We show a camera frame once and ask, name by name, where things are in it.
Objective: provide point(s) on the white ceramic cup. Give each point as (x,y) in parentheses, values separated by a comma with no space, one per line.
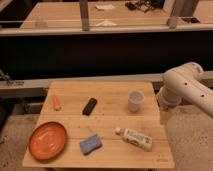
(135,99)

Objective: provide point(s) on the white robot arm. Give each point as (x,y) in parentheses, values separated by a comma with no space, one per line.
(183,82)

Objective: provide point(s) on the black rectangular block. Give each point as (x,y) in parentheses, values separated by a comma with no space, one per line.
(89,106)

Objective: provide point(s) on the orange carrot toy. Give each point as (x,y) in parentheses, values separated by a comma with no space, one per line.
(56,103)

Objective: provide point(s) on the white plastic bottle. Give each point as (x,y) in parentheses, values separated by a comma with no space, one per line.
(136,138)

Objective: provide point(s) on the blue sponge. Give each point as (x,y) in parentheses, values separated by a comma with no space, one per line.
(90,144)

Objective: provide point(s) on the white paper sheet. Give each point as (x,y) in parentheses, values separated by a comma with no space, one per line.
(105,7)

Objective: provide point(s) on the orange plate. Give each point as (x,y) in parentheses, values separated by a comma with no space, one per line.
(47,141)

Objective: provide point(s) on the grey metal post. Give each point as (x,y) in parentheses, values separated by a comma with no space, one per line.
(83,4)
(182,9)

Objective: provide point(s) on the grey metal post right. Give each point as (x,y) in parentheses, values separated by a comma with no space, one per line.
(182,9)

